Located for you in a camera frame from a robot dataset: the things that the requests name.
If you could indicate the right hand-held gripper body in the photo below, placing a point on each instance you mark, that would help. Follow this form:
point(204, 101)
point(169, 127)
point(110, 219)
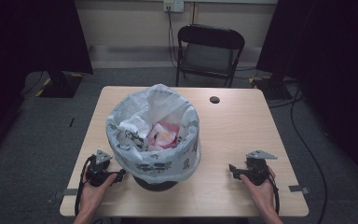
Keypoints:
point(257, 172)

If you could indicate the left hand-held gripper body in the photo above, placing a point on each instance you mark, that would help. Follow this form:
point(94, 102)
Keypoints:
point(99, 174)

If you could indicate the person's left hand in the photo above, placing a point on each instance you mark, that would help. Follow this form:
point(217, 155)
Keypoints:
point(92, 196)

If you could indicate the person's right hand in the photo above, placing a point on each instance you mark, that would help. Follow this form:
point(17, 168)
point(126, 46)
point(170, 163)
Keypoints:
point(262, 196)

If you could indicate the grey tape strip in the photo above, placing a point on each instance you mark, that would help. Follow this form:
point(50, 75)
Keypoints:
point(70, 191)
point(298, 188)

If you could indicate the black trash bin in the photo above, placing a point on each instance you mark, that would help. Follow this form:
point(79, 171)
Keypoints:
point(155, 185)

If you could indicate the white crumpled paper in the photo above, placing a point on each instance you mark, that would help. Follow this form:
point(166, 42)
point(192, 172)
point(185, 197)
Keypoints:
point(133, 129)

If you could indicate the bin with white liner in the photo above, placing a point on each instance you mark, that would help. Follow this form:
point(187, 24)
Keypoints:
point(167, 161)

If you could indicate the pink crumpled wrapper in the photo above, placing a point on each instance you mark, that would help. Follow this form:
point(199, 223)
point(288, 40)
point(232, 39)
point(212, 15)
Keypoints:
point(164, 137)

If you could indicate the black stand base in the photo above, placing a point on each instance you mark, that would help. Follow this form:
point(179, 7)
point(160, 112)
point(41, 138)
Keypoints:
point(60, 85)
point(272, 87)

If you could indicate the black folding chair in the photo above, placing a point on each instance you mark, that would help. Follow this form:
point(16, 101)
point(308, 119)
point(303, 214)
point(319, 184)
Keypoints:
point(209, 54)

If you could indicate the black curtain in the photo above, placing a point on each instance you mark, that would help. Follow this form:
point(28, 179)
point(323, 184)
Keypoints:
point(338, 77)
point(18, 62)

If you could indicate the white wall socket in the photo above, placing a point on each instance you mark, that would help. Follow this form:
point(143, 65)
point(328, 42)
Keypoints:
point(173, 5)

